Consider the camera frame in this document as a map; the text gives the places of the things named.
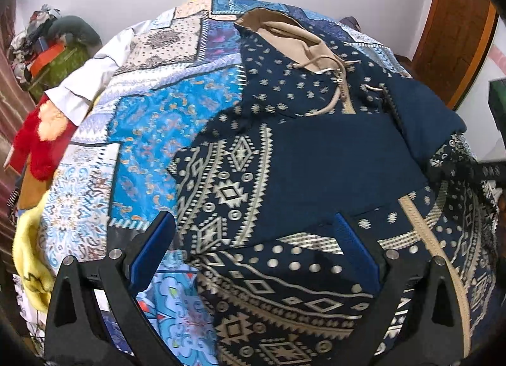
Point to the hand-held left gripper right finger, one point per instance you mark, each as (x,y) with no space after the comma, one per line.
(355,249)

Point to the wooden door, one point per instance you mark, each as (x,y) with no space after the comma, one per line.
(454,34)

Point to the yellow blanket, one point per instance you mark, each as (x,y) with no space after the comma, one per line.
(27,247)

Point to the white cloth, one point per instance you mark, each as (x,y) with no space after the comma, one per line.
(79,89)

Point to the orange box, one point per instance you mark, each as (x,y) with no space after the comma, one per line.
(45,58)

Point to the dark green box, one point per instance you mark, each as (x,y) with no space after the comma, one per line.
(498,105)

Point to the brown cloth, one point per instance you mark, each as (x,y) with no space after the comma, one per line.
(33,190)

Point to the striped curtain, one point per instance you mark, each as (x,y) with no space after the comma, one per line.
(12,113)

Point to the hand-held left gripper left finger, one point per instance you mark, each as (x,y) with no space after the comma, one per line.
(152,249)

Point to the dark cloth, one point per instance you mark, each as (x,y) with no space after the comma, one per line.
(351,24)

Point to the pile of clothes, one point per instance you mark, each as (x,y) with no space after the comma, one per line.
(23,41)

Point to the blue patchwork bedspread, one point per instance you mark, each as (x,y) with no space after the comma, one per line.
(158,121)

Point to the navy patterned hoodie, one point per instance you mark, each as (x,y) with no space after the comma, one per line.
(336,152)

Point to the red plush toy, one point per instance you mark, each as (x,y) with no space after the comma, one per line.
(39,152)

